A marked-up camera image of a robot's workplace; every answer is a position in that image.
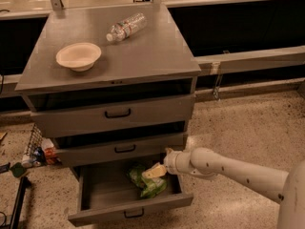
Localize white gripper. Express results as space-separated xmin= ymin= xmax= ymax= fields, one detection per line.
xmin=142 ymin=147 xmax=193 ymax=178

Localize green rice chip bag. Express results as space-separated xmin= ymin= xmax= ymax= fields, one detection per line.
xmin=127 ymin=163 xmax=167 ymax=198

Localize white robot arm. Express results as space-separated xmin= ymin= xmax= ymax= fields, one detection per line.
xmin=142 ymin=148 xmax=305 ymax=229

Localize grey top drawer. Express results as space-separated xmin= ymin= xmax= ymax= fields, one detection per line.
xmin=31 ymin=94 xmax=194 ymax=137

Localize grey open bottom drawer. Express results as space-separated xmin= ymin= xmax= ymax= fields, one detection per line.
xmin=68 ymin=154 xmax=193 ymax=227

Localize grey middle drawer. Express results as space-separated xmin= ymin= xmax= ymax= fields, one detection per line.
xmin=55 ymin=132 xmax=188 ymax=167

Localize red snack package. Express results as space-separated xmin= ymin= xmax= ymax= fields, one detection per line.
xmin=41 ymin=139 xmax=59 ymax=165

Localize blue soda can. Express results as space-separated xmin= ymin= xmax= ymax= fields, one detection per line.
xmin=32 ymin=147 xmax=46 ymax=167

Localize white paper bowl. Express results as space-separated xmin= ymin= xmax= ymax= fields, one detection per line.
xmin=56 ymin=43 xmax=102 ymax=72

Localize clear plastic water bottle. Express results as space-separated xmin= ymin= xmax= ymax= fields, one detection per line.
xmin=106 ymin=12 xmax=147 ymax=42

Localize white small bottle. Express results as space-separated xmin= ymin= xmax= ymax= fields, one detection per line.
xmin=21 ymin=155 xmax=32 ymax=168

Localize black stand leg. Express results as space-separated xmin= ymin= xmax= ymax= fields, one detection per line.
xmin=9 ymin=177 xmax=31 ymax=229

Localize green small object on floor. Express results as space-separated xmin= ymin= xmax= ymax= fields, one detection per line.
xmin=10 ymin=162 xmax=28 ymax=178

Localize long grey shelf rail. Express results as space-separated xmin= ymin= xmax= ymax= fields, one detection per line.
xmin=195 ymin=46 xmax=305 ymax=76

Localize wire basket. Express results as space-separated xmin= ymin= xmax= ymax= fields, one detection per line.
xmin=25 ymin=124 xmax=43 ymax=156

